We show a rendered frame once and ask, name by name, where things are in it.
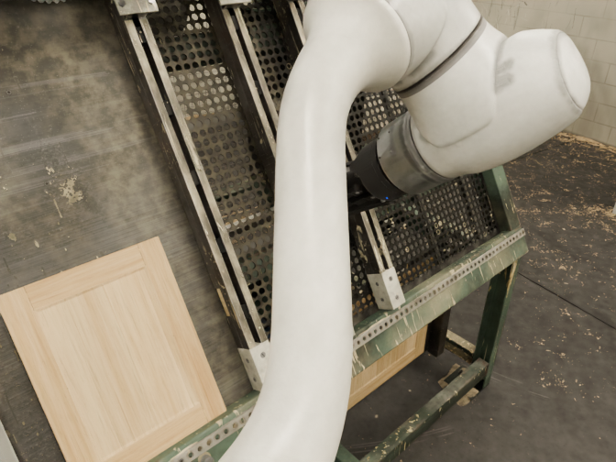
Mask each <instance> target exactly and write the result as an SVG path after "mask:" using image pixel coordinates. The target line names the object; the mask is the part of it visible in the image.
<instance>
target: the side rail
mask: <svg viewBox="0 0 616 462"><path fill-rule="evenodd" d="M482 175H483V178H484V181H485V184H486V187H487V190H488V193H489V198H490V201H491V204H492V207H493V211H494V214H495V216H496V219H497V222H498V226H499V229H500V231H501V232H502V231H512V230H513V229H515V228H516V227H518V226H520V225H521V224H520V220H519V217H518V215H517V211H516V208H515V205H514V202H513V199H512V194H511V190H510V187H509V184H508V182H507V178H506V175H505V172H504V169H503V166H502V165H500V166H498V167H496V168H493V169H490V170H485V171H483V172H482Z"/></svg>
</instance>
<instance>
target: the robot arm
mask: <svg viewBox="0 0 616 462"><path fill-rule="evenodd" d="M303 32H304V36H305V39H306V42H305V44H304V46H303V48H302V50H301V52H300V54H299V56H298V58H297V60H296V62H295V63H294V65H293V67H292V70H291V73H290V76H289V79H288V81H287V83H286V86H285V89H284V93H283V96H282V100H281V104H280V114H279V122H278V131H277V143H276V168H275V203H274V239H273V277H272V312H271V334H270V344H269V359H268V365H267V370H266V374H265V378H264V381H263V385H262V389H261V392H260V395H259V397H258V401H257V403H256V406H255V408H254V410H253V412H252V414H251V415H250V417H249V419H248V421H247V423H246V425H245V426H244V428H243V430H242V431H241V433H240V434H239V436H238V437H237V439H236V440H235V442H234V443H233V444H232V445H231V446H230V447H229V448H228V450H227V451H226V452H225V453H224V455H223V456H222V457H221V458H220V460H219V461H218V462H335V458H336V453H337V449H338V447H339V443H340V439H341V436H342V432H343V428H344V424H345V419H346V415H347V405H348V399H349V393H350V384H351V375H352V357H353V322H352V295H351V275H350V255H349V233H348V217H349V216H350V215H355V214H358V213H361V212H364V211H367V210H370V209H373V208H376V207H379V206H383V205H389V204H396V199H397V198H399V197H401V196H403V195H405V194H406V193H410V194H419V193H424V192H426V191H428V190H430V189H432V188H434V187H436V186H438V185H440V184H442V183H444V182H450V181H452V180H454V179H455V178H456V177H458V176H461V175H465V174H471V173H479V172H483V171H487V170H490V169H493V168H496V167H498V166H500V165H502V164H504V163H507V162H509V161H511V160H514V159H516V158H518V157H520V156H521V155H523V154H525V153H527V152H528V151H530V150H532V149H535V148H536V147H538V146H539V145H541V144H543V143H544V142H546V141H547V140H548V139H550V138H552V137H553V136H555V135H556V134H558V133H559V132H561V131H562V130H564V129H565V128H566V127H568V126H569V125H571V124H572V123H573V122H574V121H576V120H577V119H578V118H579V117H580V115H581V114H582V111H583V109H584V107H585V105H586V103H587V101H588V99H589V93H590V78H589V72H588V69H587V67H586V64H585V62H584V61H583V59H582V57H581V55H580V53H579V51H578V49H577V48H576V46H575V44H574V43H573V41H572V40H571V38H570V37H569V36H568V35H567V34H566V33H565V32H563V31H561V30H558V29H532V30H524V31H521V32H518V33H516V34H514V35H513V36H511V37H509V38H507V37H506V36H505V35H504V34H502V33H501V32H499V30H497V29H496V28H494V27H493V26H492V25H491V24H489V23H488V22H487V21H486V19H485V18H484V17H483V16H482V15H481V14H480V12H479V11H478V10H477V8H476V7H475V5H474V4H473V2H472V1H471V0H308V1H307V6H306V7H305V10H304V14H303ZM389 88H392V89H393V90H394V91H395V92H396V94H397V95H398V96H399V97H400V98H401V99H402V101H403V103H404V104H405V106H406V107H407V109H408V111H407V112H406V113H404V114H403V115H401V116H399V117H398V118H396V119H395V120H393V121H391V122H390V123H388V124H387V125H386V126H385V127H384V128H382V129H381V131H380V132H379V136H378V138H376V139H374V140H373V141H371V142H370V143H368V144H367V145H366V146H364V147H363V148H362V149H361V150H360V151H359V153H358V154H357V157H356V158H355V159H354V160H352V161H349V162H346V128H347V117H348V113H349V110H350V107H351V105H352V103H353V102H354V100H355V98H356V96H357V95H358V94H359V93H360V92H367V93H375V92H381V91H385V90H387V89H389Z"/></svg>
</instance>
